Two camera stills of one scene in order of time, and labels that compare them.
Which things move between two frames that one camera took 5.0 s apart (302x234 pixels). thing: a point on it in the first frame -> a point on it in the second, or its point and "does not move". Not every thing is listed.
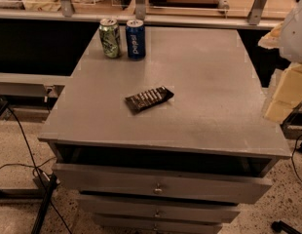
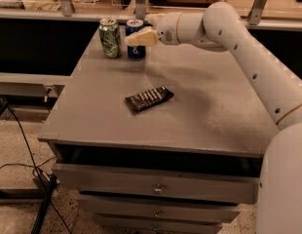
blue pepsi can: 135,40 does not move
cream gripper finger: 272,40 -> 167,25
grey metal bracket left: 65,1 does not move
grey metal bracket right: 254,14 does not move
